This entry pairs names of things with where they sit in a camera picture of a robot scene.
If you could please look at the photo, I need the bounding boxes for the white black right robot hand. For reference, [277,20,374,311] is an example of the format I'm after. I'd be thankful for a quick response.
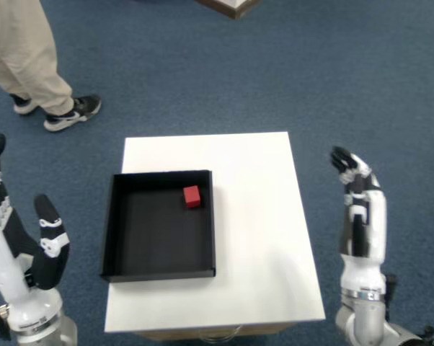
[329,146,388,293]

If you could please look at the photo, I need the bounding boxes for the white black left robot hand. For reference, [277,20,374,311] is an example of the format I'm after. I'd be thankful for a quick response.
[0,129,72,331]

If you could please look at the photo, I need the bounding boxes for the red cube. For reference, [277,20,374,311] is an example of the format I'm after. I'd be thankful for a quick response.
[182,185,202,209]

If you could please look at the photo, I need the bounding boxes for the black open box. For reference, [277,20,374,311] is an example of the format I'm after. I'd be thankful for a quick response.
[99,169,217,284]

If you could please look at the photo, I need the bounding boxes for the white table with wooden base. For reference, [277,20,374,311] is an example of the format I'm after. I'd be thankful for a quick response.
[103,132,326,342]

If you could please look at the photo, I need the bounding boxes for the black white sneaker with swoosh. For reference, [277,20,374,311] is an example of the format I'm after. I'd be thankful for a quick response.
[43,94,102,133]

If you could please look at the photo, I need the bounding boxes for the beige trousers of person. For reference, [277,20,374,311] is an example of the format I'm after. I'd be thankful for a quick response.
[0,0,75,116]

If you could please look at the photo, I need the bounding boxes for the white platform with brown edge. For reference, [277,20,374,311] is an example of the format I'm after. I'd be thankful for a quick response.
[195,0,263,20]

